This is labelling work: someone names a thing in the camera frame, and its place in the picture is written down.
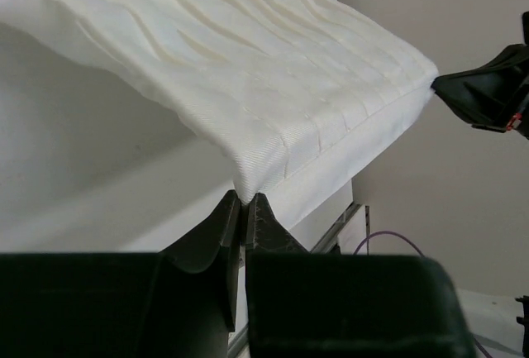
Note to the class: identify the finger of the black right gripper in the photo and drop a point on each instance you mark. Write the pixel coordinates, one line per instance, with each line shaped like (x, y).
(493, 97)

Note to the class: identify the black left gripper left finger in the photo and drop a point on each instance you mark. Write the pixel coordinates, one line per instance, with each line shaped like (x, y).
(214, 246)

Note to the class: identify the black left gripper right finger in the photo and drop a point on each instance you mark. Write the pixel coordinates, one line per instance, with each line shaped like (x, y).
(264, 233)

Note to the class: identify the white pleated skirt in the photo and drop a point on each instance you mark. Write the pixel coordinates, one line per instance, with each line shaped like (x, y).
(300, 95)

